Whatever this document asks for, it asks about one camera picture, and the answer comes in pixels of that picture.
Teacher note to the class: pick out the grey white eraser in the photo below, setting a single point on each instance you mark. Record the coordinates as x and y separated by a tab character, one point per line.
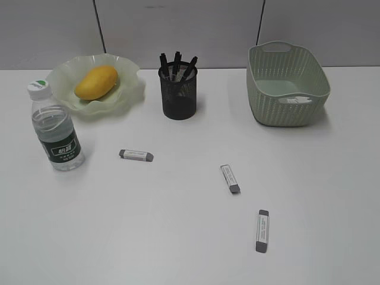
230	179
136	155
262	230

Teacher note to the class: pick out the black marker pen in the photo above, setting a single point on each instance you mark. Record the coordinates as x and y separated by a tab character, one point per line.
186	74
164	66
176	65

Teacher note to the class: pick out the yellow mango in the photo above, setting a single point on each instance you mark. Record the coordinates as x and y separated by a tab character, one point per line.
97	83

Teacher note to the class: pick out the white waste paper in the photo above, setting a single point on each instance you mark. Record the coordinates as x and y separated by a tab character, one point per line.
296	100

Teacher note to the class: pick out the clear water bottle green label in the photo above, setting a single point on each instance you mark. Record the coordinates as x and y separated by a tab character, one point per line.
54	128

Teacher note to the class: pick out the black mesh pen holder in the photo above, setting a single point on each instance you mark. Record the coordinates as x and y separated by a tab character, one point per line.
179	101

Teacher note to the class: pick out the pale green woven plastic basket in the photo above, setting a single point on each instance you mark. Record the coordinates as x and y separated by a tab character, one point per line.
278	69

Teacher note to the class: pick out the pale green wavy glass plate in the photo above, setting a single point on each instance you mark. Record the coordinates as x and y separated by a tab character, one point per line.
127	92

